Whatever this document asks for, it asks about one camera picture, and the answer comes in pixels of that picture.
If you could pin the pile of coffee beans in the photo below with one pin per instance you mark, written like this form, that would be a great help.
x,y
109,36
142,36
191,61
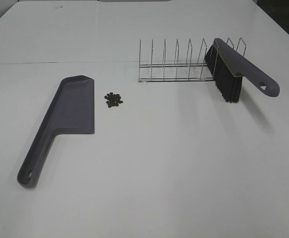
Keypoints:
x,y
113,100

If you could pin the grey plastic dustpan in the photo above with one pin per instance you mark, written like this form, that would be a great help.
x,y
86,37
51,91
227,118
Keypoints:
x,y
71,111

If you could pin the grey hand brush black bristles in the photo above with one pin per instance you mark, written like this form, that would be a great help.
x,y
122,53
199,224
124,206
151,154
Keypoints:
x,y
228,68

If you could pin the chrome wire dish rack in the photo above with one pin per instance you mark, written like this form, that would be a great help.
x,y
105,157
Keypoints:
x,y
176,70

